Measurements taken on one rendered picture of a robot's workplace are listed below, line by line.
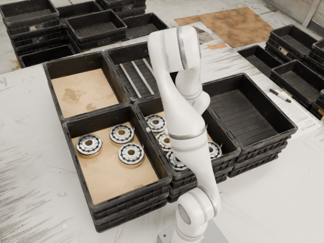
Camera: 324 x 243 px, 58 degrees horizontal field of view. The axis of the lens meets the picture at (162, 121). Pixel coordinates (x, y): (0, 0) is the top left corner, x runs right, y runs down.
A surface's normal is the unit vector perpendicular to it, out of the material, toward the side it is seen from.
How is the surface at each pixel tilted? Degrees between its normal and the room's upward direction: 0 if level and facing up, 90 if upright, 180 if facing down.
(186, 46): 54
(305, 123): 0
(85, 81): 0
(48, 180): 0
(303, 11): 90
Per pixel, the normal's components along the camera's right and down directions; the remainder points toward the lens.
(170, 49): -0.15, 0.18
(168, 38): -0.22, -0.29
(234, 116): 0.08, -0.66
